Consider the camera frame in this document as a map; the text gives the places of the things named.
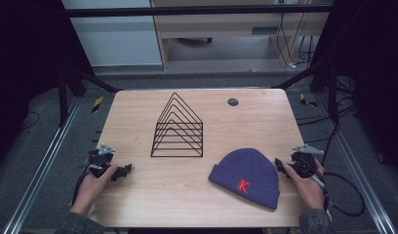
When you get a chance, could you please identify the white cabinet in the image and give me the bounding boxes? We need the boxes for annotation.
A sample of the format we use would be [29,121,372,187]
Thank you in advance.
[61,0,165,68]

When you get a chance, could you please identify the yellow black striped tape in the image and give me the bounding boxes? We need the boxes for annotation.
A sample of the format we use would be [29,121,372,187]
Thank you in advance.
[91,96,104,114]
[298,93,319,108]

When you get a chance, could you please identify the hanging cables under desk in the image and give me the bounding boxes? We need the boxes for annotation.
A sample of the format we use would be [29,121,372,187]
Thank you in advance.
[275,2,316,68]

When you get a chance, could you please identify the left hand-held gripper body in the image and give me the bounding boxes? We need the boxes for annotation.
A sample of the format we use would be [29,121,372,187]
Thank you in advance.
[87,143,117,179]

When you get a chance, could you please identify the person's right hand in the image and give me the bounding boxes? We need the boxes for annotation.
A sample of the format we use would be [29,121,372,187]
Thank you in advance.
[283,158,327,212]

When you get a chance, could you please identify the black horizontal frame bar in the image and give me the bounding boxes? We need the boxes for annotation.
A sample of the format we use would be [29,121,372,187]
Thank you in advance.
[63,4,336,19]

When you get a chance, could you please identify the person's left hand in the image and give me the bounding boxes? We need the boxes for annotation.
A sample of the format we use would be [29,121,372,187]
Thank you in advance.
[69,164,119,216]

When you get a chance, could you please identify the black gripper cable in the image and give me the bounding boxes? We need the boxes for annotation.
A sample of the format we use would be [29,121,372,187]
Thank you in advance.
[323,171,367,217]
[71,167,92,207]

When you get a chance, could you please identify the purple knitted beanie hat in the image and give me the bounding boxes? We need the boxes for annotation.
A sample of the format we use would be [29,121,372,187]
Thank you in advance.
[208,147,281,211]

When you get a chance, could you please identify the light wooden desk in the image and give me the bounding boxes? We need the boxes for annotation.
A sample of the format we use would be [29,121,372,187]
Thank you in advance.
[149,0,336,71]

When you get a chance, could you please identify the black metal stand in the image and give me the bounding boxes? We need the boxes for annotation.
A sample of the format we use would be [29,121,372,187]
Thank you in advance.
[272,57,341,125]
[56,59,122,129]

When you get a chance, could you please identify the aluminium floor rail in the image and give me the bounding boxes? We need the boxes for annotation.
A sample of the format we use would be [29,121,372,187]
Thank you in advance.
[315,96,398,234]
[1,97,83,234]

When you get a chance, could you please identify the black floor cables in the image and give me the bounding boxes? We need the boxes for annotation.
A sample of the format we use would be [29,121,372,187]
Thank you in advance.
[297,76,358,167]

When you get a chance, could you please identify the black wire file rack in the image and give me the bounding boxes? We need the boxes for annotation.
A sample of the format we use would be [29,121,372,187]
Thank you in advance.
[150,92,205,159]

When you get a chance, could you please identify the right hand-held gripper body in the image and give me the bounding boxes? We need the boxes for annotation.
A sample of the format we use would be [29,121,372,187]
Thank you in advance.
[290,144,327,189]

